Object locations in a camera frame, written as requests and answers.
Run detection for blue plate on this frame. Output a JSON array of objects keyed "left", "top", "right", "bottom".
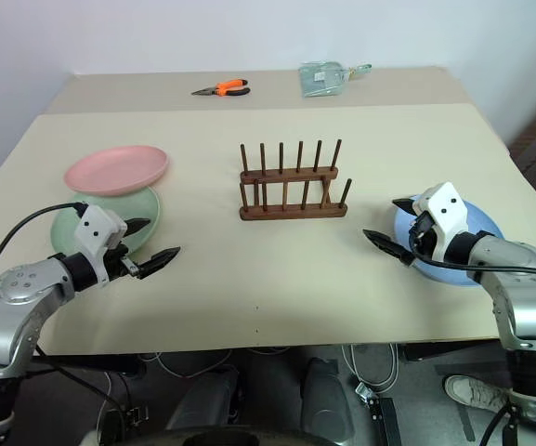
[{"left": 393, "top": 194, "right": 505, "bottom": 290}]

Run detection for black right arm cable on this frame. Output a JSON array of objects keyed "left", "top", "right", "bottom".
[{"left": 410, "top": 240, "right": 536, "bottom": 281}]

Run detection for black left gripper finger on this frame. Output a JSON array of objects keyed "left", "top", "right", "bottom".
[
  {"left": 124, "top": 217, "right": 152, "bottom": 238},
  {"left": 137, "top": 245, "right": 182, "bottom": 282}
]

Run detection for white sneaker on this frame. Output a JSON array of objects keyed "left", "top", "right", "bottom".
[{"left": 443, "top": 374, "right": 513, "bottom": 413}]

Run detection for orange black pliers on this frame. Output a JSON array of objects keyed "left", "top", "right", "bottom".
[{"left": 190, "top": 79, "right": 252, "bottom": 98}]

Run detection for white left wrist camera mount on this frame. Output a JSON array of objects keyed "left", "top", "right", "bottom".
[{"left": 72, "top": 203, "right": 129, "bottom": 271}]

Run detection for wooden dish rack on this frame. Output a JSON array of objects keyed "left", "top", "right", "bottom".
[{"left": 239, "top": 138, "right": 354, "bottom": 221}]

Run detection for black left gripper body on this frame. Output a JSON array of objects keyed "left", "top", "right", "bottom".
[{"left": 102, "top": 243, "right": 141, "bottom": 281}]

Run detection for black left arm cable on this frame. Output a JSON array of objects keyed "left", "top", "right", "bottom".
[{"left": 0, "top": 201, "right": 87, "bottom": 313}]

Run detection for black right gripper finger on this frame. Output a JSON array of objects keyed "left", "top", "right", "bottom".
[
  {"left": 391, "top": 196, "right": 425, "bottom": 216},
  {"left": 361, "top": 228, "right": 415, "bottom": 268}
]

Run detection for pink plate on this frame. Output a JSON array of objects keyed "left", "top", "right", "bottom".
[{"left": 63, "top": 145, "right": 172, "bottom": 197}]

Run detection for white cable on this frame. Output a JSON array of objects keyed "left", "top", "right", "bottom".
[
  {"left": 340, "top": 342, "right": 399, "bottom": 390},
  {"left": 144, "top": 348, "right": 234, "bottom": 381}
]

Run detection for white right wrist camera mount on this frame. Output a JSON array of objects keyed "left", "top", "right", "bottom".
[{"left": 411, "top": 181, "right": 470, "bottom": 262}]

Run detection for green plate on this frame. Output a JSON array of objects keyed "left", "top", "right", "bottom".
[{"left": 49, "top": 185, "right": 163, "bottom": 257}]

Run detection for black table frame bar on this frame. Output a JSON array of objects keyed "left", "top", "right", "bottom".
[
  {"left": 29, "top": 354, "right": 147, "bottom": 378},
  {"left": 400, "top": 342, "right": 506, "bottom": 364}
]

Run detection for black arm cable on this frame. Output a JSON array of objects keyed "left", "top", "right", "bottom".
[
  {"left": 0, "top": 201, "right": 87, "bottom": 313},
  {"left": 410, "top": 240, "right": 536, "bottom": 281}
]

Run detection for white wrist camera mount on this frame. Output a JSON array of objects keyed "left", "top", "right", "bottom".
[
  {"left": 72, "top": 203, "right": 129, "bottom": 271},
  {"left": 411, "top": 181, "right": 470, "bottom": 262}
]

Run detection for clear plastic bag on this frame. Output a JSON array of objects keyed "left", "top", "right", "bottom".
[{"left": 298, "top": 61, "right": 349, "bottom": 98}]

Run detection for dark rounded shape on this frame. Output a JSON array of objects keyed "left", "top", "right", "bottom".
[
  {"left": 166, "top": 370, "right": 242, "bottom": 431},
  {"left": 300, "top": 356, "right": 353, "bottom": 443}
]

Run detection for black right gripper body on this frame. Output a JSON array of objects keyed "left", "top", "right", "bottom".
[{"left": 408, "top": 214, "right": 438, "bottom": 259}]

